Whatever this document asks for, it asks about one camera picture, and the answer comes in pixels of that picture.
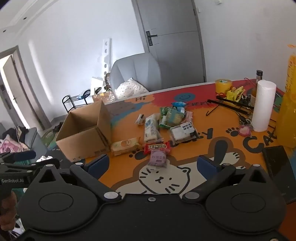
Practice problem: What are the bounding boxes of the brown box with plastic wrap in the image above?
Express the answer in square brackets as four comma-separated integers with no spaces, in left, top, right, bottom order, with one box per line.
[91,74,116,102]

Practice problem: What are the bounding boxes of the white long snack packet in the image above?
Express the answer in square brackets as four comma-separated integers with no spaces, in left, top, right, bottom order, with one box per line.
[144,113,162,143]

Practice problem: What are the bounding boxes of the purple round snack packet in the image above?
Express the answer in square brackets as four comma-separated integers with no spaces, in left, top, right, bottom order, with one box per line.
[149,148,168,168]

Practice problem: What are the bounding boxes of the pink small packet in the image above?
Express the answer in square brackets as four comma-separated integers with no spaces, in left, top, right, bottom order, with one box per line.
[238,125,252,137]

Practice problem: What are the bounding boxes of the grey sofa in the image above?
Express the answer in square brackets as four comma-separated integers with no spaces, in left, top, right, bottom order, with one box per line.
[0,123,49,158]

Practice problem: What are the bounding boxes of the black clothes hanger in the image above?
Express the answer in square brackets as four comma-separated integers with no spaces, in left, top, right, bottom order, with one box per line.
[206,96,255,116]

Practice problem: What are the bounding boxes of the yellow tape roll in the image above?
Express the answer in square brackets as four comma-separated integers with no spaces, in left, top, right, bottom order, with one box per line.
[215,79,233,94]

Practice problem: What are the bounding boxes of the white board with holes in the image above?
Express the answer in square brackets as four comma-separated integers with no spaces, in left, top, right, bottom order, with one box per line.
[96,38,112,79]

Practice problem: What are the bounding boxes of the glass bottle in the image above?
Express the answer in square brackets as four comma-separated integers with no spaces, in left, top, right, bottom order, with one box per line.
[251,70,264,106]

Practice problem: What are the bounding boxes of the black flat device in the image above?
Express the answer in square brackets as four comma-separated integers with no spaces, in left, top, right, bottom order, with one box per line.
[262,146,296,204]

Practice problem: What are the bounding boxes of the black door handle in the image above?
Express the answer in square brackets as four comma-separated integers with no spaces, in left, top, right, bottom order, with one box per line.
[146,31,158,46]

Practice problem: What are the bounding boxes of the dark clothes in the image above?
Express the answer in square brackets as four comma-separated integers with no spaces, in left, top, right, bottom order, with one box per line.
[2,126,29,143]

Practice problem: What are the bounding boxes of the grey door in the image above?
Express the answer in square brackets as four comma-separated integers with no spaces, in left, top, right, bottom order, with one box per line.
[132,0,207,91]

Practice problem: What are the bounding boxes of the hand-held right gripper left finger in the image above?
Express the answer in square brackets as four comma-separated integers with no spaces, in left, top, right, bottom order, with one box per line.
[35,154,122,204]

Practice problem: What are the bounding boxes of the person's left hand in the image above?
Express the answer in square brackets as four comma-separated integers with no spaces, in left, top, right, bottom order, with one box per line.
[0,192,18,232]

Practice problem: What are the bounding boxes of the printed table mat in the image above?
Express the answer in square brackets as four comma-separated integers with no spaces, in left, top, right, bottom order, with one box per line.
[42,79,296,241]

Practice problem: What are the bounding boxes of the green floor mat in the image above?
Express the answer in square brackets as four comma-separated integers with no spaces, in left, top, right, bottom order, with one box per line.
[40,128,60,149]

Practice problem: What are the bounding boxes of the pink printed tote bag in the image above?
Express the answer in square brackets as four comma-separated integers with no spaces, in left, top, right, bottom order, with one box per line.
[0,134,30,153]

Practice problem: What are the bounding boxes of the small white snack packet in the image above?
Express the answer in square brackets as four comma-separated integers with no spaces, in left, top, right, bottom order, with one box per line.
[135,113,146,126]

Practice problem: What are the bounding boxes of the key bunch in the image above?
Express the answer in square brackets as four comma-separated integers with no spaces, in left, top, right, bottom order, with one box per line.
[238,113,253,127]

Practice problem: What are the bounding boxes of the dotted pillow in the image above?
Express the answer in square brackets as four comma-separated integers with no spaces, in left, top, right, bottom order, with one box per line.
[114,77,148,99]

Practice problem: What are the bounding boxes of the cream orange snack packet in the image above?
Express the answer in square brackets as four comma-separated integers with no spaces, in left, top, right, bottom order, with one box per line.
[110,137,142,156]

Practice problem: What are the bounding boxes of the green white snack packet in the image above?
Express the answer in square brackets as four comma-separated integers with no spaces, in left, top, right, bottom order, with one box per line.
[158,115,171,129]

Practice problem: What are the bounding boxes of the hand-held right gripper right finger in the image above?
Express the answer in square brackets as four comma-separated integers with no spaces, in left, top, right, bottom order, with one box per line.
[183,155,272,204]

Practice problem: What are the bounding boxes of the red snack packet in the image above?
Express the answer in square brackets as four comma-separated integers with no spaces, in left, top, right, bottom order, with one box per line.
[143,142,171,155]

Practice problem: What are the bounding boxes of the yellow crumpled bag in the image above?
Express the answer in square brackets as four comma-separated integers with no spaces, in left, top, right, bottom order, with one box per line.
[225,86,247,100]

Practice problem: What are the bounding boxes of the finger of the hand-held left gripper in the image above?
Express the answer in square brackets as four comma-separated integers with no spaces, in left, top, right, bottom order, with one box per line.
[0,151,37,164]
[0,161,45,174]

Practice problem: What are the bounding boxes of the black shoe rack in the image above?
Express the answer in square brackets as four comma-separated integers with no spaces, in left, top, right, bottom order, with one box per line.
[62,89,90,114]

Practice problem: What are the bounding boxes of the open room door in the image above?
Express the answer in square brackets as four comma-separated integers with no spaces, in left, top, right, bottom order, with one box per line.
[0,46,50,132]

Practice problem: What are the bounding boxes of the large yellow bottle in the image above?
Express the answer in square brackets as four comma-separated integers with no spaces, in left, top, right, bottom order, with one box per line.
[275,54,296,149]

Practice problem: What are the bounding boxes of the brown cardboard box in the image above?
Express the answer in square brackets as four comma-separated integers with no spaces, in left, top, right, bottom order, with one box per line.
[55,101,112,163]

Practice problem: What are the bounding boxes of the paper towel roll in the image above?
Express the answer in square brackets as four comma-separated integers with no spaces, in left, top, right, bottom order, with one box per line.
[251,79,277,132]

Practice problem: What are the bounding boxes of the grey armchair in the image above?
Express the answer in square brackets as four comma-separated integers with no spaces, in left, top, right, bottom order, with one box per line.
[109,52,162,98]

